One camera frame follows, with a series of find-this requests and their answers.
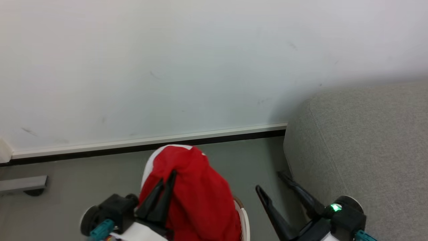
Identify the grey fabric sofa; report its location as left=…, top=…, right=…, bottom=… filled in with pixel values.
left=283, top=80, right=428, bottom=241

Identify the red white-striped garment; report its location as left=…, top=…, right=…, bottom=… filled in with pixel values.
left=138, top=145, right=242, bottom=241

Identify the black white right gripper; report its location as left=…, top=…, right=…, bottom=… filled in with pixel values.
left=255, top=171, right=367, bottom=241

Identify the white wall socket box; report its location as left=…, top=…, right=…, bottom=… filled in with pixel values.
left=0, top=139, right=14, bottom=164

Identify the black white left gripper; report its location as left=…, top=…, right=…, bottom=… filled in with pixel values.
left=80, top=170, right=178, bottom=241

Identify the grey metal frame foot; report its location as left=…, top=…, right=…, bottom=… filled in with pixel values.
left=0, top=175, right=48, bottom=193

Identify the teal cable connector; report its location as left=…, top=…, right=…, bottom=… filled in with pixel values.
left=354, top=229, right=379, bottom=241
left=88, top=219, right=116, bottom=241

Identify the white plastic laundry basket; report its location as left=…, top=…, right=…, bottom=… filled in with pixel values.
left=140, top=144, right=251, bottom=241

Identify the black round floor glide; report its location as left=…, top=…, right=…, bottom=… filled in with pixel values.
left=23, top=188, right=46, bottom=197

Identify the white and black baseboard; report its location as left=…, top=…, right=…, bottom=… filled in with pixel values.
left=11, top=123, right=288, bottom=165

